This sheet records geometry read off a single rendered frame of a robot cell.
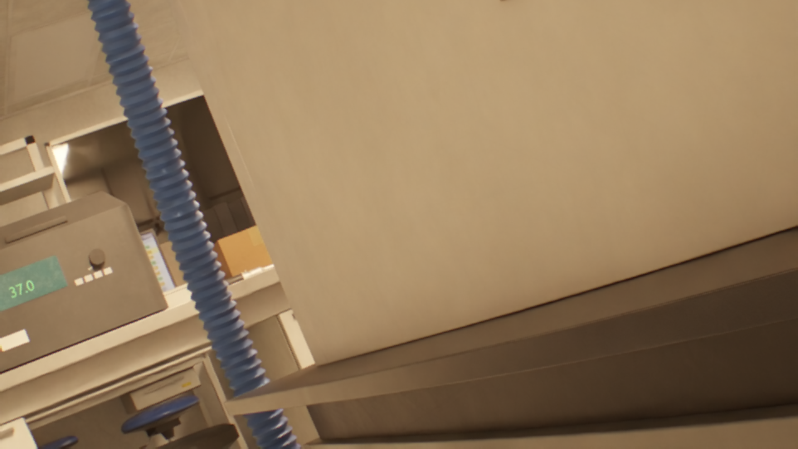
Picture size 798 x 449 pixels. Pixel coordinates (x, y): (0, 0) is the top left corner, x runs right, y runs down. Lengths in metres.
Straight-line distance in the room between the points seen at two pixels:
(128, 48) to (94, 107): 6.32
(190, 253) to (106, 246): 1.33
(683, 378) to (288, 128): 0.35
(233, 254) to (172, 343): 0.68
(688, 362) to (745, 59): 0.12
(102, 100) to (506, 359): 6.82
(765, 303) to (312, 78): 0.40
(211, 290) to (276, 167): 0.19
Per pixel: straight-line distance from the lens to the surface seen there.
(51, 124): 7.08
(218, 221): 4.52
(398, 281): 0.60
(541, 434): 0.49
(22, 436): 2.11
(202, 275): 0.86
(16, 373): 2.06
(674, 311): 0.29
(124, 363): 2.13
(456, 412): 0.58
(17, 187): 4.40
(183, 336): 2.15
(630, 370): 0.43
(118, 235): 2.19
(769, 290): 0.26
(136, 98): 0.83
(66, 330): 2.15
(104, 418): 6.79
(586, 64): 0.39
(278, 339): 2.26
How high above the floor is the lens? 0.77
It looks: 5 degrees up
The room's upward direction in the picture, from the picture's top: 23 degrees counter-clockwise
